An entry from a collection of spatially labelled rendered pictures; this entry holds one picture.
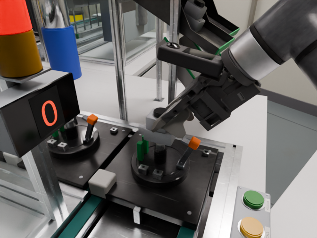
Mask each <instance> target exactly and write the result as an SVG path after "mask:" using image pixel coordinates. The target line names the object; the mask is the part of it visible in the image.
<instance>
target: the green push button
mask: <svg viewBox="0 0 317 238"><path fill-rule="evenodd" d="M243 200H244V202H245V203H246V204H247V205H248V206H249V207H251V208H256V209H258V208H261V207H262V206H263V204H264V197H263V196H262V195H261V194H260V193H258V192H257V191H253V190H249V191H246V192H245V193H244V196H243Z"/></svg>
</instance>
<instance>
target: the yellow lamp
mask: <svg viewBox="0 0 317 238"><path fill-rule="evenodd" d="M42 69H43V66H42V61H41V57H40V54H39V50H38V47H37V43H36V39H35V36H34V32H33V29H31V30H28V31H25V32H21V33H15V34H0V75H1V76H3V77H25V76H29V75H33V74H36V73H38V72H40V71H41V70H42Z"/></svg>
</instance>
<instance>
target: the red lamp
mask: <svg viewBox="0 0 317 238"><path fill-rule="evenodd" d="M31 29H32V24H31V20H30V17H29V13H28V9H27V5H26V2H25V0H0V34H15V33H21V32H25V31H28V30H31Z"/></svg>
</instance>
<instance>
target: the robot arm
mask: <svg viewBox="0 0 317 238"><path fill-rule="evenodd" d="M291 58H292V59H293V60H294V62H295V63H296V64H297V66H298V67H299V68H300V70H301V71H302V72H303V74H304V75H305V76H306V77H307V79H308V80H309V81H310V82H311V84H312V85H313V86H314V88H315V89H316V90H317V0H279V1H277V2H276V3H275V4H274V5H273V6H272V7H271V8H270V9H269V10H267V11H266V12H265V13H264V14H263V15H262V16H261V17H260V18H259V19H257V20H256V21H255V22H254V23H253V24H252V25H251V26H250V27H248V28H247V29H246V30H245V31H244V32H243V33H242V34H241V35H239V36H238V37H237V38H236V39H235V40H234V41H233V42H232V43H231V44H230V45H229V47H228V48H227V49H226V50H225V51H223V52H222V53H221V56H217V55H214V54H211V53H207V52H204V51H200V50H196V49H193V48H189V47H186V46H182V45H179V44H177V43H175V42H167V43H165V44H163V45H161V46H159V48H158V53H157V59H158V60H160V61H164V62H167V63H170V64H173V65H177V66H180V67H183V68H186V69H190V70H193V71H196V72H199V73H201V74H200V75H198V76H197V77H196V78H195V79H194V80H193V81H192V82H191V83H190V84H189V85H188V86H187V87H186V88H185V89H184V90H183V91H182V92H181V93H180V94H179V95H178V96H177V97H176V98H175V99H174V100H173V101H172V102H170V104H169V105H168V106H167V107H166V109H167V111H166V112H164V113H163V114H162V115H161V116H160V117H159V118H158V119H157V120H155V121H154V122H153V125H152V129H151V131H152V132H153V133H154V132H156V131H157V130H159V129H160V128H161V129H164V130H165V131H167V132H168V133H170V134H172V135H174V136H175V137H177V138H183V137H184V136H185V135H186V131H185V128H184V122H185V121H186V120H187V121H192V120H193V119H194V116H195V117H196V118H197V119H198V120H199V121H200V124H201V125H202V126H203V127H204V128H205V129H206V130H207V131H210V130H211V129H212V128H214V127H215V126H217V125H218V124H220V123H221V122H223V121H224V120H226V119H227V118H229V117H230V116H231V112H232V111H234V110H235V109H237V108H238V107H240V106H241V105H243V104H244V103H246V102H247V101H248V100H250V99H251V98H253V97H254V96H256V95H257V94H259V93H260V92H261V89H260V87H261V83H260V82H259V80H261V79H262V78H264V77H265V76H267V75H268V74H269V73H271V72H272V71H274V70H275V69H276V68H278V67H279V66H281V65H282V64H284V63H285V62H286V61H288V60H289V59H291ZM224 68H225V69H224ZM223 69H224V70H223ZM221 73H223V74H222V75H221ZM231 75H232V76H231ZM193 113H194V114H193ZM176 115H177V116H176ZM174 116H175V117H174ZM219 120H220V121H219ZM217 121H219V122H217ZM216 122H217V123H216ZM214 123H216V124H214ZM213 124H214V125H213ZM211 125H212V126H211Z"/></svg>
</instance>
